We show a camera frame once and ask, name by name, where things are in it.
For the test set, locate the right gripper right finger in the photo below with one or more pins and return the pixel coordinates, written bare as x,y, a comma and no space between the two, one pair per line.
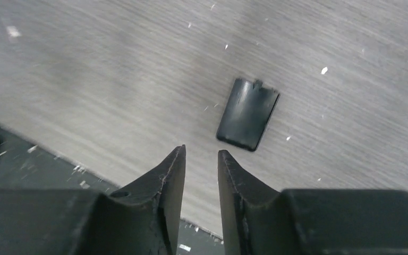
257,219

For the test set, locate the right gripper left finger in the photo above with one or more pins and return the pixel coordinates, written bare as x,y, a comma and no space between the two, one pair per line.
140,218

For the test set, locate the small black battery door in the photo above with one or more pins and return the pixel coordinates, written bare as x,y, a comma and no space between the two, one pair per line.
248,110

